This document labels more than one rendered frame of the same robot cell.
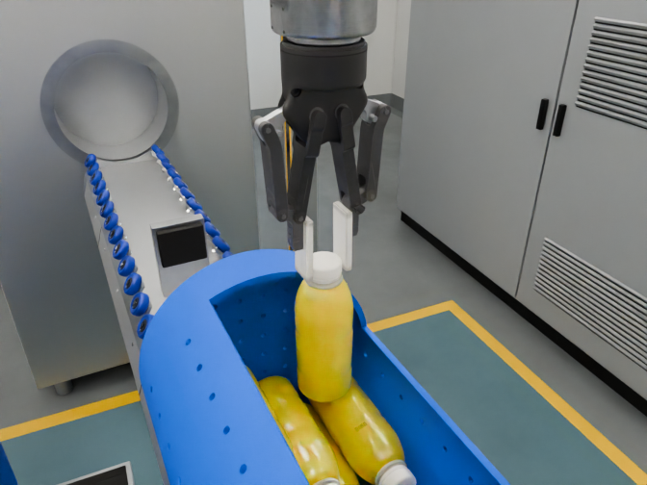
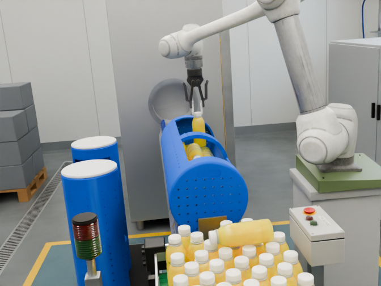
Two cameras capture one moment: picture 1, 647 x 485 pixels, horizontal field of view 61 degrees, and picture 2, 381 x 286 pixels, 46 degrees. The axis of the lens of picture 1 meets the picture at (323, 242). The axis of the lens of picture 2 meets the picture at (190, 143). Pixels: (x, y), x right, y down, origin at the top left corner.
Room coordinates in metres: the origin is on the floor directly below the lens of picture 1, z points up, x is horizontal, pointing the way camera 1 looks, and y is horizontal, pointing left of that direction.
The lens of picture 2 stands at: (-1.62, -0.80, 1.70)
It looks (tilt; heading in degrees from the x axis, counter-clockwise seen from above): 15 degrees down; 22
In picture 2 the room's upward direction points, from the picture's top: 4 degrees counter-clockwise
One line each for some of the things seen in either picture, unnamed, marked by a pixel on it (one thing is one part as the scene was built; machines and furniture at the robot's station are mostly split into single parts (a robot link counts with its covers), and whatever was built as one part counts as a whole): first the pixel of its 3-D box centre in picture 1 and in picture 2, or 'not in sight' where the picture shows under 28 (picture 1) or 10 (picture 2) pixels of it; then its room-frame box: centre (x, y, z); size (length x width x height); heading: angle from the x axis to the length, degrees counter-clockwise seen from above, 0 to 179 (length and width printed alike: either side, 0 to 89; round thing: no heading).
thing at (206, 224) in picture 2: not in sight; (212, 232); (-0.26, -0.31, 0.99); 0.10 x 0.02 x 0.12; 116
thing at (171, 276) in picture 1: (183, 257); not in sight; (0.93, 0.28, 1.00); 0.10 x 0.04 x 0.15; 116
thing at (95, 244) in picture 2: not in sight; (88, 244); (-0.77, -0.16, 1.18); 0.06 x 0.06 x 0.05
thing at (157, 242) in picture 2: not in sight; (157, 255); (-0.39, -0.15, 0.95); 0.10 x 0.07 x 0.10; 116
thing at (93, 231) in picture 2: not in sight; (85, 227); (-0.77, -0.16, 1.23); 0.06 x 0.06 x 0.04
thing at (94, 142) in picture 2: not in sight; (93, 142); (0.69, 0.78, 1.03); 0.28 x 0.28 x 0.01
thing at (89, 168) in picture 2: not in sight; (89, 168); (0.21, 0.50, 1.03); 0.28 x 0.28 x 0.01
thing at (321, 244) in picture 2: not in sight; (315, 233); (-0.32, -0.67, 1.05); 0.20 x 0.10 x 0.10; 26
